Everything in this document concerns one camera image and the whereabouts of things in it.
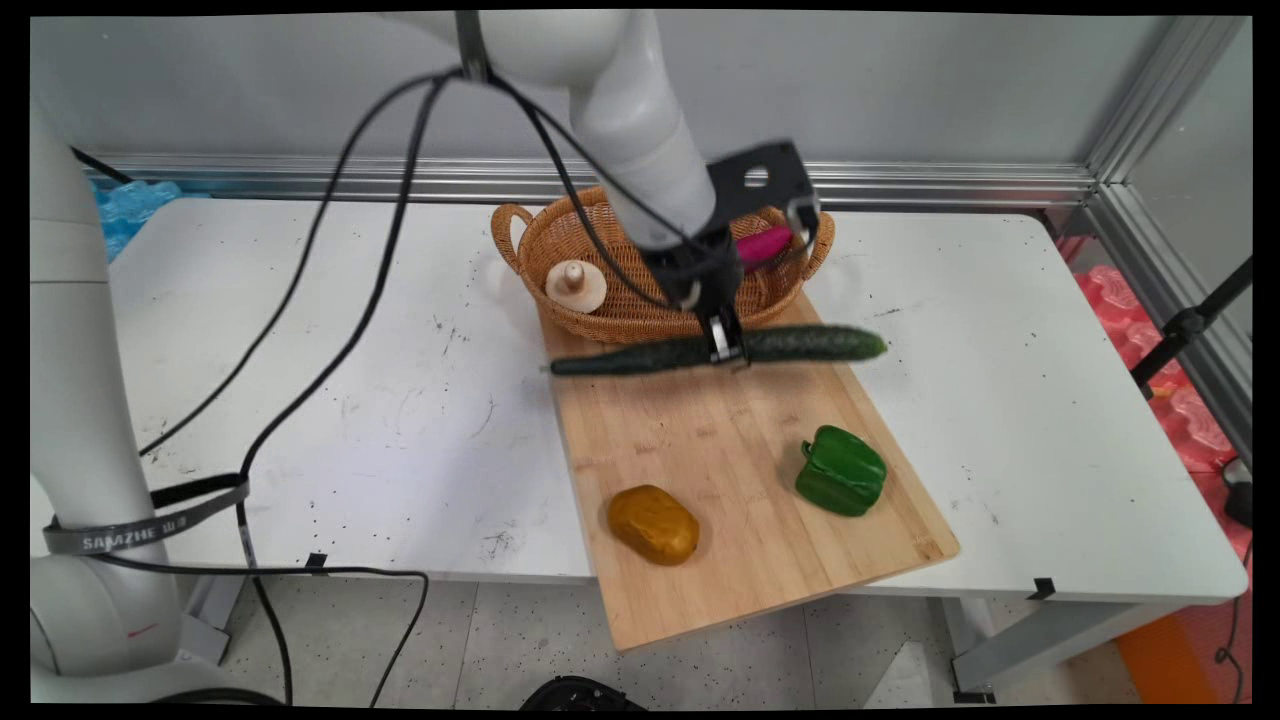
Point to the upright aluminium frame post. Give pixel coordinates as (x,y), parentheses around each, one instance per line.
(1165,95)

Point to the horizontal aluminium frame rail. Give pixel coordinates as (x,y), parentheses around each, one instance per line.
(950,183)

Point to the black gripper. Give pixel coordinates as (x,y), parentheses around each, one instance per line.
(695,280)

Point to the red foam mat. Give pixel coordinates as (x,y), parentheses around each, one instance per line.
(1190,420)

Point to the black tape piece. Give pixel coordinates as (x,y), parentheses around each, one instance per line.
(317,564)
(1042,589)

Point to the black tripod stand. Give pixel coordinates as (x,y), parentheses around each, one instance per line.
(1185,325)

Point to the brown potato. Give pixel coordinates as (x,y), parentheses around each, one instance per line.
(654,525)

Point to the black power adapter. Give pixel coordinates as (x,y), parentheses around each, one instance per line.
(1240,500)

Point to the woven wicker basket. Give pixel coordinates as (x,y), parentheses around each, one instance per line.
(610,310)

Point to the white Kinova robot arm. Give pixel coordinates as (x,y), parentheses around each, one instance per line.
(620,120)

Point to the beige toy mushroom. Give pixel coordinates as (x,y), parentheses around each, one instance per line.
(577,287)

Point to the long dark green cucumber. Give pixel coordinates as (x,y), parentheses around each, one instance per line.
(810,343)

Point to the green bell pepper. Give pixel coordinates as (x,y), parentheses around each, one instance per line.
(842,474)

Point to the black round floor object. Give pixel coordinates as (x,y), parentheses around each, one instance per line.
(580,693)

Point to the grey table leg frame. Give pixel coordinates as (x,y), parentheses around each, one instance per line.
(1040,640)

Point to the wrist camera with black bracket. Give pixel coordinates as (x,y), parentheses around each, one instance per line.
(760,185)

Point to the blue foam mat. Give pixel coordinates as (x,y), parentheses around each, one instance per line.
(135,210)

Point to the grey table leg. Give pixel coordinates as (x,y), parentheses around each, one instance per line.
(212,615)

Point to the wooden cutting board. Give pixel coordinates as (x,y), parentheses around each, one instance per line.
(760,560)

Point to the slanted aluminium side rail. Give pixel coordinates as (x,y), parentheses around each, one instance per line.
(1170,290)

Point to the orange floor mat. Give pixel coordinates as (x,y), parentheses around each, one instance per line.
(1165,660)

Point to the purple sweet potato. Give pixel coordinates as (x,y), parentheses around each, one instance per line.
(765,243)

